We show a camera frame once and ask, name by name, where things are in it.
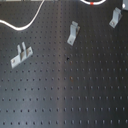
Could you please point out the middle grey metal clip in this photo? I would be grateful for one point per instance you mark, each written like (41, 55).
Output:
(74, 29)

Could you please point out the grey metal clip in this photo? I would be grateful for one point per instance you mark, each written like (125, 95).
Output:
(23, 54)
(74, 29)
(116, 17)

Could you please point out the left grey metal clip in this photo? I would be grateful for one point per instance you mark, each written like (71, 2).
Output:
(23, 54)

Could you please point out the right grey metal clip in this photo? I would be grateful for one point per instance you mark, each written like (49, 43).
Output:
(116, 17)

